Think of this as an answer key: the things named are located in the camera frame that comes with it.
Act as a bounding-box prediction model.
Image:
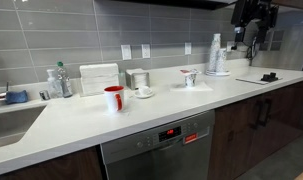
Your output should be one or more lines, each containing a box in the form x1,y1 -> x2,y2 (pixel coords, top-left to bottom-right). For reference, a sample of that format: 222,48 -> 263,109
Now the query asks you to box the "white wall outlet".
142,44 -> 151,58
121,45 -> 132,60
185,42 -> 192,55

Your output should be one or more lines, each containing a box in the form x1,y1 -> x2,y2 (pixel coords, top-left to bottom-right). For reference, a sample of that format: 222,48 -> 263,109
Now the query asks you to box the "white wall outlet right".
185,42 -> 192,55

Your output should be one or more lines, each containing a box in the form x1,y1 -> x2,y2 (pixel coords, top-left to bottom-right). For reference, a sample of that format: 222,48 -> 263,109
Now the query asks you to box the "patterned paper cup with packets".
181,69 -> 200,87

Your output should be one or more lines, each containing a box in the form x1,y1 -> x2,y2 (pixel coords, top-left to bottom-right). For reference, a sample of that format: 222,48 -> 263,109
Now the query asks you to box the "small white saucer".
134,91 -> 154,99

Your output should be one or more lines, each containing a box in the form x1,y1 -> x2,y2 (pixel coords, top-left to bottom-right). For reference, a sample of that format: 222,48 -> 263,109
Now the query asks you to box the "white round tray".
206,70 -> 231,76

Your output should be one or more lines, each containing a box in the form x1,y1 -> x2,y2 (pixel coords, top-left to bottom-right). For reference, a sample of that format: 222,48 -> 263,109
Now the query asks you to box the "white and red mug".
104,86 -> 124,113

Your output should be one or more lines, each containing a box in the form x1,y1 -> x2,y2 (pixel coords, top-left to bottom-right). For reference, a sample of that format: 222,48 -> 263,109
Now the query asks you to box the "steel sink basin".
0,106 -> 45,147

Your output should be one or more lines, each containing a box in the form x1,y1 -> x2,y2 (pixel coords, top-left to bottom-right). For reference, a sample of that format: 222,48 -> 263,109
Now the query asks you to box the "dark wood lower cabinet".
208,81 -> 303,180

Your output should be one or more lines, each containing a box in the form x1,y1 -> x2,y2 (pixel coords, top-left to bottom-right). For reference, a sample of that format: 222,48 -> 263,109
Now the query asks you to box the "white napkin under paper cup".
170,82 -> 212,92

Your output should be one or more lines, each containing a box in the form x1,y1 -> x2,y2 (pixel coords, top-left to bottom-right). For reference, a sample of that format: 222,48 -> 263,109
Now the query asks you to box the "small black object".
261,72 -> 278,82

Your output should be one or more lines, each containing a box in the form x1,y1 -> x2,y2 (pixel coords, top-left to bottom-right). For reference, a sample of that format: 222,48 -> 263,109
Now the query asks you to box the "stack of white paper towels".
79,63 -> 119,96

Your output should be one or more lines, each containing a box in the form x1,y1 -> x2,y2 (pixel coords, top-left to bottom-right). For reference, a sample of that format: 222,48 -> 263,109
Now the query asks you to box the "blue sponge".
6,90 -> 28,104

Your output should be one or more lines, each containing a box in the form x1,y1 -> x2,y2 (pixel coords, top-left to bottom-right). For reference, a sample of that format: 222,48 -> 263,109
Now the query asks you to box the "clear soap dispenser bottle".
47,69 -> 62,98

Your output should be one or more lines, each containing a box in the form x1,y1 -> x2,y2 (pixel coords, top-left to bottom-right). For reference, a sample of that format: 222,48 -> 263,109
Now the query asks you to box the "white flat board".
236,76 -> 283,85

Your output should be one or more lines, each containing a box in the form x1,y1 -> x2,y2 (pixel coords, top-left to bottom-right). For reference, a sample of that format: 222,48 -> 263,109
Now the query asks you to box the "clear bottle with green cap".
57,61 -> 73,98

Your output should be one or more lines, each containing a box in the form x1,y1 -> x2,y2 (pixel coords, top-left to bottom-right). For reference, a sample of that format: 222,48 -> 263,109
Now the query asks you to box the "short stack of paper cups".
216,48 -> 226,72

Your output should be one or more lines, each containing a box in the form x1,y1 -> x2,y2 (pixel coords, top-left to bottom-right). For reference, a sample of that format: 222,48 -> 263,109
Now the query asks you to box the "white wall outlet left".
121,45 -> 132,60

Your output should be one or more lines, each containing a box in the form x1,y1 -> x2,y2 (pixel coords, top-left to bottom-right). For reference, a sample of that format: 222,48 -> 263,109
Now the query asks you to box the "small white tea cup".
138,86 -> 152,96

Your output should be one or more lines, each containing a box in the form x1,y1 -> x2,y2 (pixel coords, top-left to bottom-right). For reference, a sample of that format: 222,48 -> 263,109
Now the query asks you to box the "stainless steel dishwasher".
101,110 -> 215,180

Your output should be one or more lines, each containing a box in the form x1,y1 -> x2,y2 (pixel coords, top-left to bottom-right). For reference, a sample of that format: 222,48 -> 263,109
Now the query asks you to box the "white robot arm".
231,0 -> 279,50

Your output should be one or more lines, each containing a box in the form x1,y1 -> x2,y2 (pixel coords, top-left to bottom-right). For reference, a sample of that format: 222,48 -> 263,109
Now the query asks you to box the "steel napkin holder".
125,68 -> 150,90

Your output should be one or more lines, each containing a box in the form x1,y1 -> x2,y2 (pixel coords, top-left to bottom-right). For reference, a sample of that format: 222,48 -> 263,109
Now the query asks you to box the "small metal can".
39,90 -> 50,101

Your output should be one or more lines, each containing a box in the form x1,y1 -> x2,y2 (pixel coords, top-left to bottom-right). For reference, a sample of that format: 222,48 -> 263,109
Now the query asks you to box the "white wall outlet middle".
142,44 -> 151,58

